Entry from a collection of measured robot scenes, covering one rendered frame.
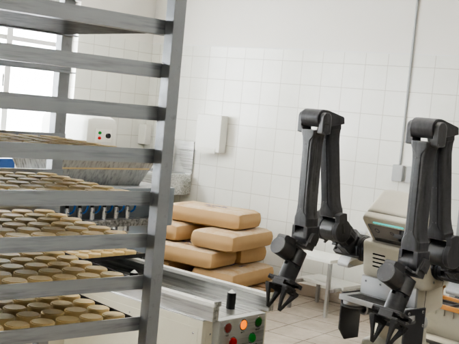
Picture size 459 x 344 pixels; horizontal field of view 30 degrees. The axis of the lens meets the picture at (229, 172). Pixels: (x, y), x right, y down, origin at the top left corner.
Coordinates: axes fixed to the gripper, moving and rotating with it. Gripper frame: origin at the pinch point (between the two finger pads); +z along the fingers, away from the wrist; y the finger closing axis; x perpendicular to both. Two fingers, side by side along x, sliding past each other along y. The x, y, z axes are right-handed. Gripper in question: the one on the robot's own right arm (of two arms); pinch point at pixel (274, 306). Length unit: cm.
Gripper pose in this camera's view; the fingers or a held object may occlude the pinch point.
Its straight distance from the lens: 273.6
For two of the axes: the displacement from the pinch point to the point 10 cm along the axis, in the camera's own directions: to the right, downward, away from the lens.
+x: 6.4, 4.6, 6.1
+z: -4.1, 8.8, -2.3
